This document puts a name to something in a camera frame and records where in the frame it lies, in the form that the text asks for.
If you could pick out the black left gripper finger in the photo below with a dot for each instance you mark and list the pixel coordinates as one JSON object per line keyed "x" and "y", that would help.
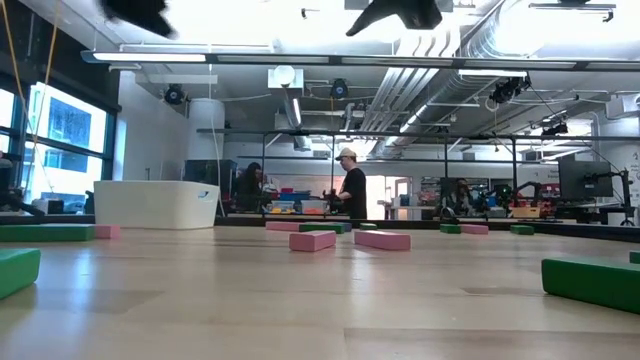
{"x": 162, "y": 26}

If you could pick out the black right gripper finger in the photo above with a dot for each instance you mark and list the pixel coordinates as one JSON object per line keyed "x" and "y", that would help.
{"x": 390, "y": 12}

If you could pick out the pink block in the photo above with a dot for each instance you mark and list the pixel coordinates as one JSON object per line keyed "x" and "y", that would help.
{"x": 281, "y": 226}
{"x": 382, "y": 241}
{"x": 312, "y": 242}
{"x": 107, "y": 231}
{"x": 475, "y": 229}

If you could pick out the green block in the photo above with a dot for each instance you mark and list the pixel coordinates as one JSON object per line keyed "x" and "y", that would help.
{"x": 322, "y": 228}
{"x": 595, "y": 285}
{"x": 368, "y": 226}
{"x": 450, "y": 229}
{"x": 635, "y": 257}
{"x": 17, "y": 272}
{"x": 522, "y": 230}
{"x": 45, "y": 233}

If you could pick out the purple block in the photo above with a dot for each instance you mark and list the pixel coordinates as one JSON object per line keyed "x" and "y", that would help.
{"x": 348, "y": 226}

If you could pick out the long horizontal light bar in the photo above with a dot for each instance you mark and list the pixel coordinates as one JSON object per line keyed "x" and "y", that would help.
{"x": 350, "y": 60}

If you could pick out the black round ceiling device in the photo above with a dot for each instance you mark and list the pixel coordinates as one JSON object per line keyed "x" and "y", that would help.
{"x": 174, "y": 95}
{"x": 339, "y": 88}

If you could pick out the black ceiling track light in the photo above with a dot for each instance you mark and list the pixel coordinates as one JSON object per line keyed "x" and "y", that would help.
{"x": 507, "y": 90}

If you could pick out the white round column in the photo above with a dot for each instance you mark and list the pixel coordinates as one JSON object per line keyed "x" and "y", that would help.
{"x": 206, "y": 130}

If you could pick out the white globe lamp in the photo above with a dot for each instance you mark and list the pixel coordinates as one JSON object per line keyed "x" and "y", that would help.
{"x": 284, "y": 75}

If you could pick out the black cabinet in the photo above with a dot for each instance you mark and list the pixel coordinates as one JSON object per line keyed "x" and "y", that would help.
{"x": 210, "y": 172}

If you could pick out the large window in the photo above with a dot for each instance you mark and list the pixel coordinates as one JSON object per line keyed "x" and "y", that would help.
{"x": 70, "y": 150}

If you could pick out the white plastic bin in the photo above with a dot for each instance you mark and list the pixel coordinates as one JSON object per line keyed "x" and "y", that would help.
{"x": 155, "y": 205}

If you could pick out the person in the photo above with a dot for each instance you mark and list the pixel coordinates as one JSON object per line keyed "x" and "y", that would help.
{"x": 249, "y": 187}
{"x": 457, "y": 197}
{"x": 355, "y": 190}

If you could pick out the blue storage bin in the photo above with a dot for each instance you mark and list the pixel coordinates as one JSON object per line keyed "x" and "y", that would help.
{"x": 295, "y": 196}

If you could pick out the clear storage tub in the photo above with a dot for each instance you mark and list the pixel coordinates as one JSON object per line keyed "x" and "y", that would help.
{"x": 283, "y": 207}
{"x": 314, "y": 207}

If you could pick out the small white box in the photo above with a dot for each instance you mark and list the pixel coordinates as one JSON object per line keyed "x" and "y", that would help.
{"x": 47, "y": 206}

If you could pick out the black background monitor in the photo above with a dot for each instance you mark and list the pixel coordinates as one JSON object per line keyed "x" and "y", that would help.
{"x": 585, "y": 180}

